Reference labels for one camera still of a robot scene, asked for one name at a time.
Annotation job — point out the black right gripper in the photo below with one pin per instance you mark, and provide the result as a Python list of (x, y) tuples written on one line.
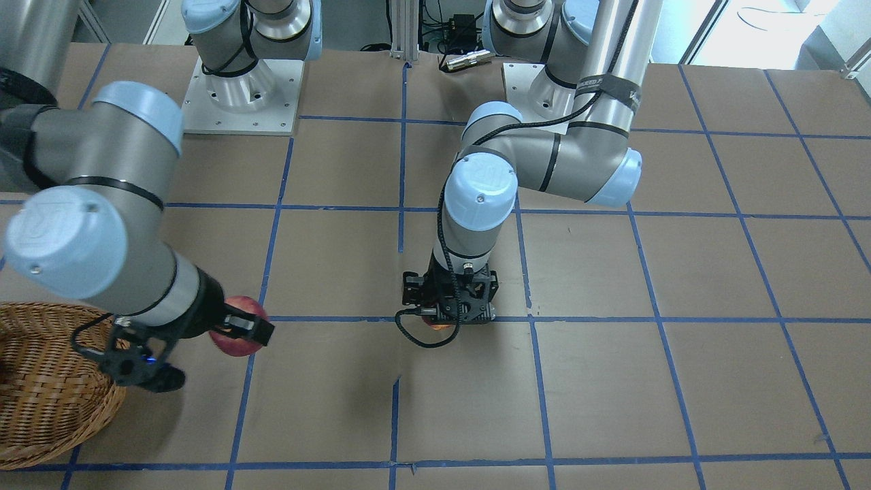
[(208, 307)]

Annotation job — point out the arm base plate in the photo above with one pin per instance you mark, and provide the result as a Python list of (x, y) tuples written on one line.
[(263, 101), (590, 108)]

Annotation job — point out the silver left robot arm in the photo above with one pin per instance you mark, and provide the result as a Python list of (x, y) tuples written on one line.
[(478, 195)]

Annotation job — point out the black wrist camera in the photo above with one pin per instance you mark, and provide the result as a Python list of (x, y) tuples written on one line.
[(135, 354), (412, 289)]

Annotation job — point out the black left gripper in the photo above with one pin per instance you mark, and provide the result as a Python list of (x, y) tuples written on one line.
[(412, 288)]

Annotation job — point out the dark red apple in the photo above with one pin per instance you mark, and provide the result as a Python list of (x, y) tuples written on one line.
[(437, 323)]

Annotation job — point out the aluminium frame post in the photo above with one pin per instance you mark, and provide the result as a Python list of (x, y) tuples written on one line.
[(404, 28)]

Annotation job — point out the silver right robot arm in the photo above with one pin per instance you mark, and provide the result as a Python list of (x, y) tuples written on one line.
[(96, 181)]

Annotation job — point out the woven wicker basket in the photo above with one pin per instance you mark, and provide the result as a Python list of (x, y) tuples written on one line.
[(51, 397)]

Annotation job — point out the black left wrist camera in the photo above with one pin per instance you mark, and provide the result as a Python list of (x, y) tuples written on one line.
[(412, 289)]

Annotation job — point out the red yellow apple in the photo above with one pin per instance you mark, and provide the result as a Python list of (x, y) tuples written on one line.
[(242, 327)]

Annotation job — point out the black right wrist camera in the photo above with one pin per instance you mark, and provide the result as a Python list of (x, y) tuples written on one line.
[(135, 354)]

